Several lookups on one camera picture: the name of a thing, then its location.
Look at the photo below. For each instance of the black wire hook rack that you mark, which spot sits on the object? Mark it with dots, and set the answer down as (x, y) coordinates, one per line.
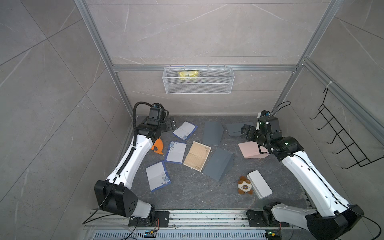
(349, 145)

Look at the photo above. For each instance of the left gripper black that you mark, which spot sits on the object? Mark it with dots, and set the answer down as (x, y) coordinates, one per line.
(172, 124)

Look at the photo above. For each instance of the white rectangular box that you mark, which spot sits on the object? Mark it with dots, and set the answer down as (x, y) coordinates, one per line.
(260, 186)

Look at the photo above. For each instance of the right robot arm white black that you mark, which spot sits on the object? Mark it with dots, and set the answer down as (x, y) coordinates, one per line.
(332, 216)

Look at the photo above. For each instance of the yellow packet in basket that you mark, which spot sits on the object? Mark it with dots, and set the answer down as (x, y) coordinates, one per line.
(189, 75)

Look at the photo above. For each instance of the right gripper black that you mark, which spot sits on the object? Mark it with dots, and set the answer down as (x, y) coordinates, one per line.
(250, 130)

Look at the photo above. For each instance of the orange shark plush toy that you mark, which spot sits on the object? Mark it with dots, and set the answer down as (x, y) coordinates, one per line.
(158, 147)

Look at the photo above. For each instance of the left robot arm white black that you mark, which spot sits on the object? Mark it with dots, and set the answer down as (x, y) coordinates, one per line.
(114, 194)

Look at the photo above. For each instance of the brown white bear plush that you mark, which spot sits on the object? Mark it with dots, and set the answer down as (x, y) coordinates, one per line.
(245, 186)

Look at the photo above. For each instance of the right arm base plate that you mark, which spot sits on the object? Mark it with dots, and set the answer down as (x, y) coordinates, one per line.
(258, 219)

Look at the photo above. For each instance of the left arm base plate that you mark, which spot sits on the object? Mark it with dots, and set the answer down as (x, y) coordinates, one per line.
(158, 219)

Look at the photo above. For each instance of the white blue letter paper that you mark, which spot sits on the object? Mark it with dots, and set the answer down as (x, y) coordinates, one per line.
(185, 131)
(158, 176)

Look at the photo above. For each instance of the pink envelope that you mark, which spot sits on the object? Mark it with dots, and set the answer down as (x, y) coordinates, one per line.
(252, 150)

